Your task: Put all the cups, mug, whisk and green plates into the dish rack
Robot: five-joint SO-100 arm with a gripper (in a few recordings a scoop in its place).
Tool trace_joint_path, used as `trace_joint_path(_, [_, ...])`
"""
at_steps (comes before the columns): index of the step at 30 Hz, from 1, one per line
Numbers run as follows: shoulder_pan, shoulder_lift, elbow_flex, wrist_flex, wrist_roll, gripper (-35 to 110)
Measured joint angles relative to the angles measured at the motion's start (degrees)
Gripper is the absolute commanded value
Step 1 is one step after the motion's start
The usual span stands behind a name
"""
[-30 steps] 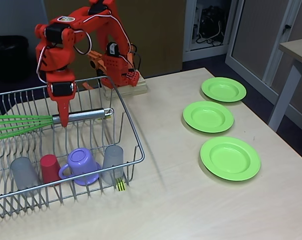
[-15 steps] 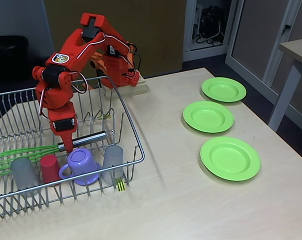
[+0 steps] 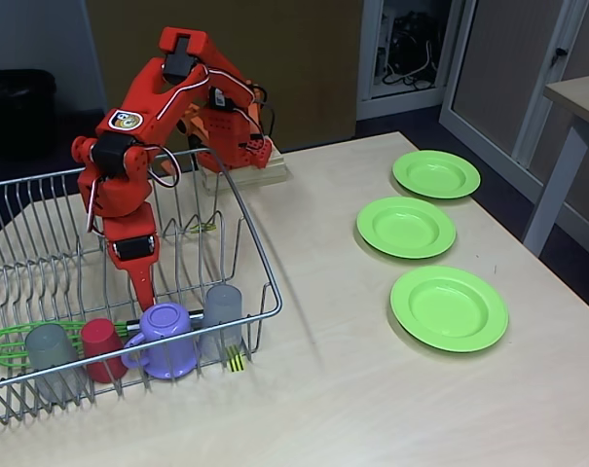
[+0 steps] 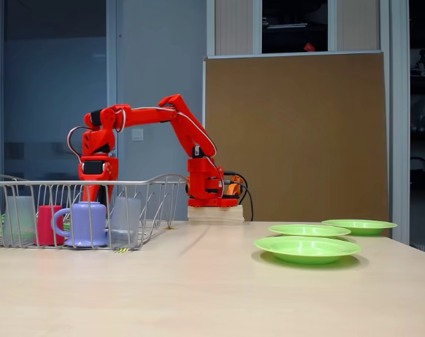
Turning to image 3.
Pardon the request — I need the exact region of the green whisk with metal handle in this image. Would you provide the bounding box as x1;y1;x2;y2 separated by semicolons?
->
0;308;205;369

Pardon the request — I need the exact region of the purple plastic mug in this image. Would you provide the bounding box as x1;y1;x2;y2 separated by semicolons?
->
122;303;201;380

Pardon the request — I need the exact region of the red plastic cup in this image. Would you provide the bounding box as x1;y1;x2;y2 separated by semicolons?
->
80;318;129;383

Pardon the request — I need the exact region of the translucent grey plastic cup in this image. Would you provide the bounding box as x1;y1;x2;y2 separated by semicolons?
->
198;284;244;364
24;324;89;405

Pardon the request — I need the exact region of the yellow black striped tape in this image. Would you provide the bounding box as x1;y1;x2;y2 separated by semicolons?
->
224;345;247;375

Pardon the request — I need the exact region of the orange table clamp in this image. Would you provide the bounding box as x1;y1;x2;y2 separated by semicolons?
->
160;102;203;175
247;90;267;132

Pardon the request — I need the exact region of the wooden base block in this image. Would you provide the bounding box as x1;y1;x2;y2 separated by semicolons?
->
199;145;290;196

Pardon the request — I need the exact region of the brown pin board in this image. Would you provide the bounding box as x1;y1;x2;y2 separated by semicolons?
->
85;0;363;162

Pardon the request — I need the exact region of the green plastic plate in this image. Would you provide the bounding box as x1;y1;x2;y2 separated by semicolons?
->
355;196;457;260
390;150;482;200
389;266;510;354

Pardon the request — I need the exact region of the white tambour door cabinet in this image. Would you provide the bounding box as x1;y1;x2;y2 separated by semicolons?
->
356;0;589;234

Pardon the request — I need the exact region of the beige side table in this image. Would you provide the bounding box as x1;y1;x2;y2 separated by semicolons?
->
522;72;589;257

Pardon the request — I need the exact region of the metal wire dish rack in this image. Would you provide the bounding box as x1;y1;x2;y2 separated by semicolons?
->
0;148;284;430

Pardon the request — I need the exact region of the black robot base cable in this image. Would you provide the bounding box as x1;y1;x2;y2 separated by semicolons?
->
254;87;278;142

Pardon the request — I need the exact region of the tangled cables and electronics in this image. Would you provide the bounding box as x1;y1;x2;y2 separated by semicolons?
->
382;10;441;91

